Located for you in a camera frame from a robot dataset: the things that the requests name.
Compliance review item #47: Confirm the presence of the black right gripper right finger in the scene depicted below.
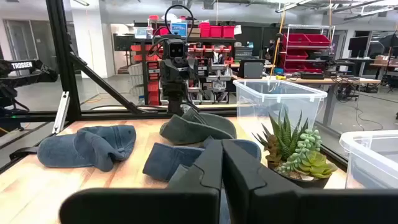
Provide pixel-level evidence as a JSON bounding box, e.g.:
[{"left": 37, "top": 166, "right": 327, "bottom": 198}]
[{"left": 221, "top": 138, "right": 398, "bottom": 224}]

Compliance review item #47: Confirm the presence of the clear plastic storage bin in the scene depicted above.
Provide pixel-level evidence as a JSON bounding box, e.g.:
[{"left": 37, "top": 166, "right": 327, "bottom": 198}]
[
  {"left": 338, "top": 129, "right": 398, "bottom": 190},
  {"left": 233, "top": 79, "right": 328, "bottom": 147}
]

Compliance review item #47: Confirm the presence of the blue denim cap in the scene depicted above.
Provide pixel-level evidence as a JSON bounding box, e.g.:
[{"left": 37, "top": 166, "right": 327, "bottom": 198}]
[
  {"left": 37, "top": 124, "right": 137, "bottom": 172},
  {"left": 142, "top": 138, "right": 262, "bottom": 189}
]

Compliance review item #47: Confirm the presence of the silver metal bracket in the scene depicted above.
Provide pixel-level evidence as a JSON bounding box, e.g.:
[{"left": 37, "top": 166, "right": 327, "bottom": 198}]
[{"left": 52, "top": 91, "right": 71, "bottom": 135}]

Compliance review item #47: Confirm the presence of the succulent plant in black pot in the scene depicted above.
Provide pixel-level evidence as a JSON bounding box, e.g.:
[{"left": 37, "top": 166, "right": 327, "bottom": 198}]
[{"left": 252, "top": 108, "right": 339, "bottom": 189}]

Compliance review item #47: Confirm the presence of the blue sign box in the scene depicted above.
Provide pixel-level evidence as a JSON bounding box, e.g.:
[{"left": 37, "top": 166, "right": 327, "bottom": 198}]
[{"left": 170, "top": 22, "right": 188, "bottom": 38}]

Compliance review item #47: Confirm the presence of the white wire rack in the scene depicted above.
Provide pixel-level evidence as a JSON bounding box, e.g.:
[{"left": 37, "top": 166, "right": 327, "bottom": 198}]
[{"left": 279, "top": 24, "right": 336, "bottom": 75}]

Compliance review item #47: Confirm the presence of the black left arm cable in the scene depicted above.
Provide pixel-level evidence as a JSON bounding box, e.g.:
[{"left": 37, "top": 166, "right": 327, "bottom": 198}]
[{"left": 155, "top": 4, "right": 195, "bottom": 60}]

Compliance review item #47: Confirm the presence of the black monitor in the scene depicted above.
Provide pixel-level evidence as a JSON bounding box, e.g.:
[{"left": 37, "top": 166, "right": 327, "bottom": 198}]
[{"left": 238, "top": 58, "right": 266, "bottom": 80}]

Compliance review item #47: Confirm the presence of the black parts shelving unit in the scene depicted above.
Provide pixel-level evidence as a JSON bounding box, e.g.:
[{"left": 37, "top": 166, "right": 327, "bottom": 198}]
[{"left": 130, "top": 20, "right": 237, "bottom": 106}]

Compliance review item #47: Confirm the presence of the black aluminium table frame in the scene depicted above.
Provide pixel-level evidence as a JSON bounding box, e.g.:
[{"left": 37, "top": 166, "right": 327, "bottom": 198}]
[{"left": 0, "top": 0, "right": 349, "bottom": 174}]

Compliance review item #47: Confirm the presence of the yellow hanging strap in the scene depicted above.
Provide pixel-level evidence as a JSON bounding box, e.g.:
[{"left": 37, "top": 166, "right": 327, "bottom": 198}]
[{"left": 269, "top": 9, "right": 286, "bottom": 77}]

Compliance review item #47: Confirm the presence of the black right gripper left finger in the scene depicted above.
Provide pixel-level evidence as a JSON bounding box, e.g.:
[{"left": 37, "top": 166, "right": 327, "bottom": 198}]
[{"left": 58, "top": 139, "right": 223, "bottom": 224}]

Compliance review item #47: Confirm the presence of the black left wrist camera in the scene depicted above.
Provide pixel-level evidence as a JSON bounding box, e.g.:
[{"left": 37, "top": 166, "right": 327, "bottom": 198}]
[{"left": 169, "top": 39, "right": 187, "bottom": 59}]

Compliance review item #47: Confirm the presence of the green denim cap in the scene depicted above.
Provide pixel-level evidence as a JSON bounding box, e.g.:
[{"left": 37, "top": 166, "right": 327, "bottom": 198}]
[{"left": 159, "top": 107, "right": 238, "bottom": 146}]

